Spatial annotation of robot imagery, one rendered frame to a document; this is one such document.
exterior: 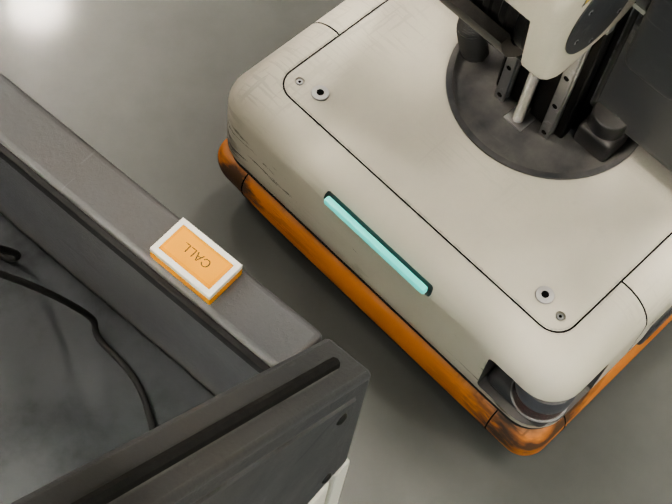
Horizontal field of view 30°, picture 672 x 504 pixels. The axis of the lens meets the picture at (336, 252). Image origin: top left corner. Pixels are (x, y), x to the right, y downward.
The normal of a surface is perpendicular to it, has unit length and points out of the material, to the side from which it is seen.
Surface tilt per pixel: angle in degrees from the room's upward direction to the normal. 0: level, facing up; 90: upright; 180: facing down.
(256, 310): 0
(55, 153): 0
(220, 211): 0
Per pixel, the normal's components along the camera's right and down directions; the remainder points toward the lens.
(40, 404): 0.09, -0.47
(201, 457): 0.50, -0.79
